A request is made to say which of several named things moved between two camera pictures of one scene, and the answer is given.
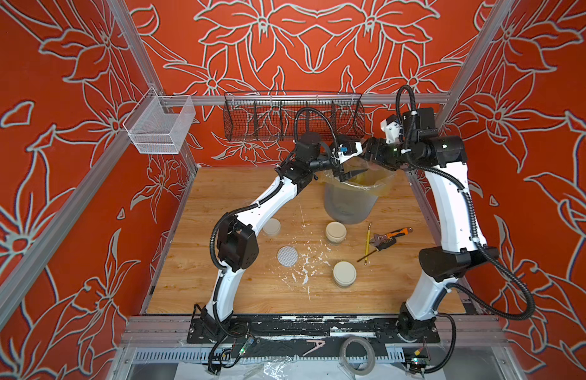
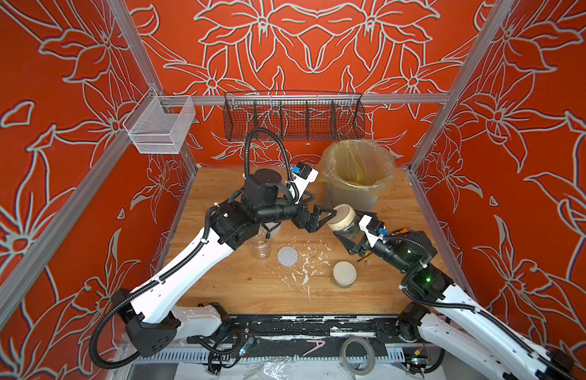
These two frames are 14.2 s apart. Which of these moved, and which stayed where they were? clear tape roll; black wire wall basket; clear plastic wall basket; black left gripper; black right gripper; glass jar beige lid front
Moved: black right gripper; black left gripper
Stayed: clear tape roll; black wire wall basket; glass jar beige lid front; clear plastic wall basket
